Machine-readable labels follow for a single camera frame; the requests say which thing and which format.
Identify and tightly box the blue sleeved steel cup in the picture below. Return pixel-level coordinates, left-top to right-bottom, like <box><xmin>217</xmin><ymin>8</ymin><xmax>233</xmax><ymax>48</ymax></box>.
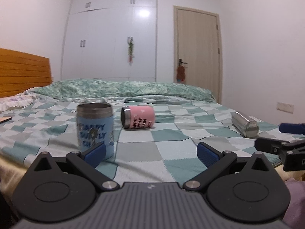
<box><xmin>76</xmin><ymin>102</ymin><xmax>114</xmax><ymax>160</ymax></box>

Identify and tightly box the pink sleeved steel cup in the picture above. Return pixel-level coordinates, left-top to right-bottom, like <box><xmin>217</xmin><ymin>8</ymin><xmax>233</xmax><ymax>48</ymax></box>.
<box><xmin>120</xmin><ymin>106</ymin><xmax>155</xmax><ymax>130</ymax></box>

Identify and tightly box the silver steel bottle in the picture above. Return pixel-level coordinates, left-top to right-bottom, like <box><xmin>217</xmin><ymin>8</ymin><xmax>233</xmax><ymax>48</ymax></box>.
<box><xmin>231</xmin><ymin>111</ymin><xmax>259</xmax><ymax>139</ymax></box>

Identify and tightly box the checkered teal bed blanket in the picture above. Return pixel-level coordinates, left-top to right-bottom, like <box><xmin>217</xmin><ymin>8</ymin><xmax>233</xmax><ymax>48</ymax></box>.
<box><xmin>0</xmin><ymin>95</ymin><xmax>305</xmax><ymax>184</ymax></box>

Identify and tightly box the green floral quilt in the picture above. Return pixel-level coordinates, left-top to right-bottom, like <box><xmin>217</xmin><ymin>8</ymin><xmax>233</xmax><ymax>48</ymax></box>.
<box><xmin>30</xmin><ymin>79</ymin><xmax>216</xmax><ymax>102</ymax></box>

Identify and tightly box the floral white pillow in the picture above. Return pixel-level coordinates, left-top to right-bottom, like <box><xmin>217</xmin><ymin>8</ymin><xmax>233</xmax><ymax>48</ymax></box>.
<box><xmin>0</xmin><ymin>93</ymin><xmax>35</xmax><ymax>112</ymax></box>

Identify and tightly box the orange wooden headboard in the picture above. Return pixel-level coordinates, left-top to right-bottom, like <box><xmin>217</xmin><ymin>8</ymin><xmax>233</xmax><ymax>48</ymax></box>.
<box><xmin>0</xmin><ymin>48</ymin><xmax>52</xmax><ymax>98</ymax></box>

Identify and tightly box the green wardrobe hanging ornament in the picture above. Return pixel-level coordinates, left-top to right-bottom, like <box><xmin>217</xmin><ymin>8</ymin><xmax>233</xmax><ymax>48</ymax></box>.
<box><xmin>128</xmin><ymin>37</ymin><xmax>134</xmax><ymax>64</ymax></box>

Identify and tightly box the beige wooden door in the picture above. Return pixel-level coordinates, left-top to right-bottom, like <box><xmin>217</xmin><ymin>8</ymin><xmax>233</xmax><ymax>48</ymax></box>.
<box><xmin>174</xmin><ymin>6</ymin><xmax>223</xmax><ymax>103</ymax></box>

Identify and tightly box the white wardrobe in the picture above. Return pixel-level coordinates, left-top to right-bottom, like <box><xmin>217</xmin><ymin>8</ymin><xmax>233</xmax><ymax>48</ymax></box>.
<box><xmin>62</xmin><ymin>0</ymin><xmax>157</xmax><ymax>82</ymax></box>

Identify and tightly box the white wall socket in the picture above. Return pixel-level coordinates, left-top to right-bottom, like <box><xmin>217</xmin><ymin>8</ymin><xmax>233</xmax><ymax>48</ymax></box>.
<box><xmin>277</xmin><ymin>102</ymin><xmax>294</xmax><ymax>114</ymax></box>

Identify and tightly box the red door handle ornament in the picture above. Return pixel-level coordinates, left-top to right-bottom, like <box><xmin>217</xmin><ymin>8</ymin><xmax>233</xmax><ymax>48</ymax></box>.
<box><xmin>176</xmin><ymin>65</ymin><xmax>186</xmax><ymax>83</ymax></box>

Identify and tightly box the black door handle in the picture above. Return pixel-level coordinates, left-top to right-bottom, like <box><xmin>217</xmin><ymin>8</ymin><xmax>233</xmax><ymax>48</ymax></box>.
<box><xmin>178</xmin><ymin>59</ymin><xmax>188</xmax><ymax>66</ymax></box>

